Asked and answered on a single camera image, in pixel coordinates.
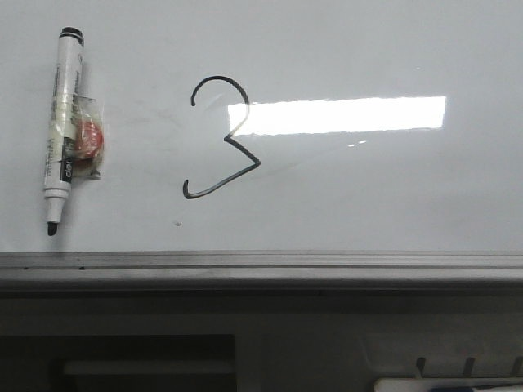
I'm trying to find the red magnet taped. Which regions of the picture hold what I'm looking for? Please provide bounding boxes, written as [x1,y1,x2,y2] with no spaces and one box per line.
[72,96,105,180]

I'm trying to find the white black whiteboard marker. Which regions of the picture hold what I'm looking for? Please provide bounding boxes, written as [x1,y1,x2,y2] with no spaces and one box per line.
[43,26,84,236]

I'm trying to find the white whiteboard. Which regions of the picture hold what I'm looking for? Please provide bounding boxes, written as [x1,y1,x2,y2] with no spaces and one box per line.
[1,1,522,252]

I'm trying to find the white marker tray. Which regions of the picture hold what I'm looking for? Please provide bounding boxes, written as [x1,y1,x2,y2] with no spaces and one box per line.
[373,376,522,391]

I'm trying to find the aluminium whiteboard frame rail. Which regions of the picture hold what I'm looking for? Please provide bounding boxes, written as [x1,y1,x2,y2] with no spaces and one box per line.
[1,250,522,295]

